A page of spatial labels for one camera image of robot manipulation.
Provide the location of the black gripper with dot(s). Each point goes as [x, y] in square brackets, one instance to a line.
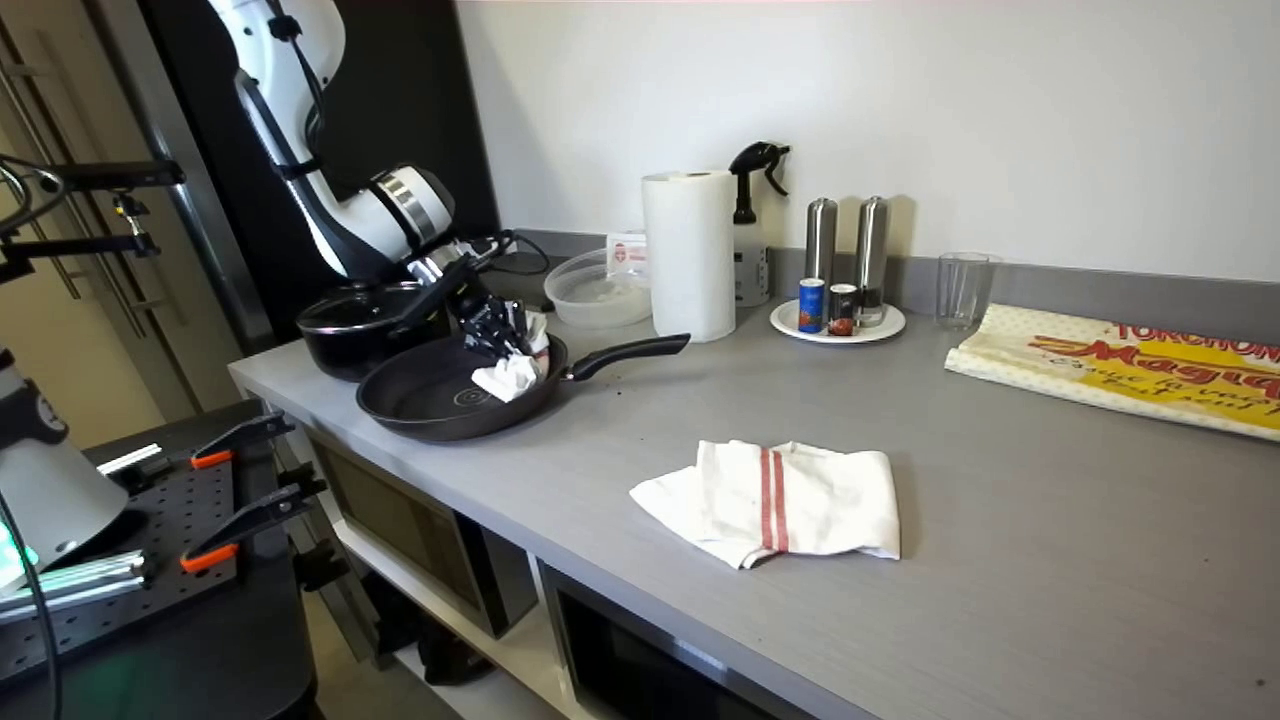
[480, 292]

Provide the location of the white red-striped towel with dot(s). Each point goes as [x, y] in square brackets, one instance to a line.
[507, 380]
[814, 501]

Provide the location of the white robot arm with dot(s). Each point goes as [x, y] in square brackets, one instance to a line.
[285, 42]

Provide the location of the black frying pan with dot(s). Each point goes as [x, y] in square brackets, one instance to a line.
[427, 392]

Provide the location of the white paper towel roll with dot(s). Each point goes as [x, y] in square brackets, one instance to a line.
[686, 252]

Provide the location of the folded white red-striped towel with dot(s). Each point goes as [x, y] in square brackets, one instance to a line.
[814, 501]

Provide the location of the clear plastic container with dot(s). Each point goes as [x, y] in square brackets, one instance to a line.
[592, 298]

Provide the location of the white red labelled packet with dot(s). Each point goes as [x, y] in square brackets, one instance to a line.
[627, 252]

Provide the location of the black pot with glass lid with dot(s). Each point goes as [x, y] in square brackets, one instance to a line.
[344, 345]

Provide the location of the built-in microwave oven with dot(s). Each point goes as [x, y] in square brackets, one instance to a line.
[403, 521]

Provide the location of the black refrigerator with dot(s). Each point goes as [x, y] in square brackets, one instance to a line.
[412, 81]

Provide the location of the spray bottle with black trigger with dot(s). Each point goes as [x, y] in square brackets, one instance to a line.
[746, 167]

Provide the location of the blue spice jar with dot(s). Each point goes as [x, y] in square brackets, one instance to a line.
[811, 307]

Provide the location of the steel spice grinder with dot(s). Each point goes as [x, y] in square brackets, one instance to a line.
[870, 243]
[821, 243]

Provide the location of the small dark jar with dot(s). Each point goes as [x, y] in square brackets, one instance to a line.
[841, 307]

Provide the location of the dark built-in appliance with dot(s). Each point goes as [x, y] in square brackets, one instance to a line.
[627, 666]

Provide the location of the small white plate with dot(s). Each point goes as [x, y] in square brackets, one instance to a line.
[882, 327]

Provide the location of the clear drinking glass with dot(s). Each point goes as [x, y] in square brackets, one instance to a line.
[963, 292]

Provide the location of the black perforated robot table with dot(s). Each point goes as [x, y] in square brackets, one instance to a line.
[172, 640]

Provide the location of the white metal mounting rails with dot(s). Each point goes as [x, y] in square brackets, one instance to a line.
[82, 582]

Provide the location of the yellow red printed bag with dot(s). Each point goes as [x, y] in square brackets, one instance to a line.
[1135, 374]

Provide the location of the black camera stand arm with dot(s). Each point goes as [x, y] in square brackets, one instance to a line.
[104, 175]

